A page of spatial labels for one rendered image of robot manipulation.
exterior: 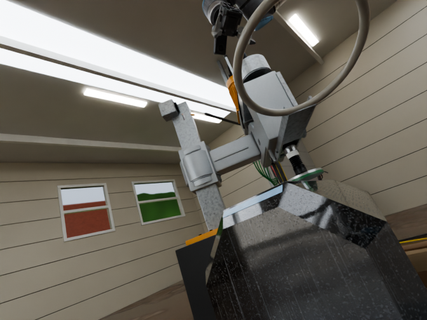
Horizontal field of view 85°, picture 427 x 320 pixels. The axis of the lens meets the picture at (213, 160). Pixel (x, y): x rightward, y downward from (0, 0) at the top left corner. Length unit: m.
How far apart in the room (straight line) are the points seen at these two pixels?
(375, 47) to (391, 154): 2.41
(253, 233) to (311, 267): 0.22
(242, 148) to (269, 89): 0.72
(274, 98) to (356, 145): 4.97
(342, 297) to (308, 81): 6.39
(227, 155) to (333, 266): 1.44
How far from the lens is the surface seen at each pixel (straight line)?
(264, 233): 0.90
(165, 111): 2.32
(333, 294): 0.88
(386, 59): 6.66
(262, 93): 1.51
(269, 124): 1.41
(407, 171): 6.23
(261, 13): 0.80
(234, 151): 2.07
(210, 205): 2.03
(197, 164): 2.04
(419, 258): 1.89
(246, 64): 1.61
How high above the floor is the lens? 0.69
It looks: 19 degrees up
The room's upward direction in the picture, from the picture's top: 20 degrees counter-clockwise
